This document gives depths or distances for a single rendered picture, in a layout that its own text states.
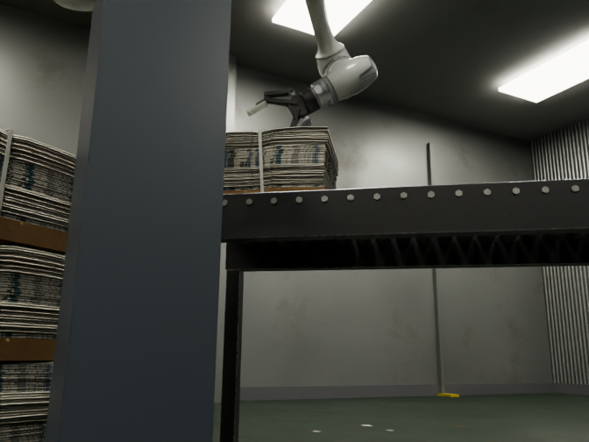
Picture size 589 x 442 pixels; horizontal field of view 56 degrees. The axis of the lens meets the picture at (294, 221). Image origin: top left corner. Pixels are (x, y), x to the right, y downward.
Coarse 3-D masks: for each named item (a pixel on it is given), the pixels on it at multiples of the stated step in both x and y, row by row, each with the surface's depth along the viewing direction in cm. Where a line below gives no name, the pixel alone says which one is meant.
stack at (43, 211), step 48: (0, 144) 111; (0, 192) 109; (48, 192) 120; (0, 240) 110; (0, 288) 108; (48, 288) 117; (0, 336) 107; (48, 336) 116; (0, 384) 106; (48, 384) 115; (0, 432) 105
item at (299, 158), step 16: (288, 128) 161; (304, 128) 161; (320, 128) 160; (288, 144) 161; (304, 144) 160; (320, 144) 159; (272, 160) 160; (288, 160) 159; (304, 160) 158; (320, 160) 157; (336, 160) 178; (272, 176) 158; (288, 176) 157; (304, 176) 156; (320, 176) 155; (336, 176) 181
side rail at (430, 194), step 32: (288, 192) 142; (320, 192) 140; (352, 192) 139; (384, 192) 137; (416, 192) 136; (448, 192) 134; (480, 192) 133; (512, 192) 132; (544, 192) 130; (576, 192) 129; (224, 224) 143; (256, 224) 142; (288, 224) 140; (320, 224) 138; (352, 224) 137; (384, 224) 136; (416, 224) 134; (448, 224) 133; (480, 224) 131; (512, 224) 130; (544, 224) 129; (576, 224) 127
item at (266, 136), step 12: (252, 132) 163; (264, 132) 163; (252, 144) 163; (264, 144) 162; (252, 156) 162; (264, 156) 161; (252, 168) 160; (264, 168) 159; (252, 180) 159; (264, 180) 158
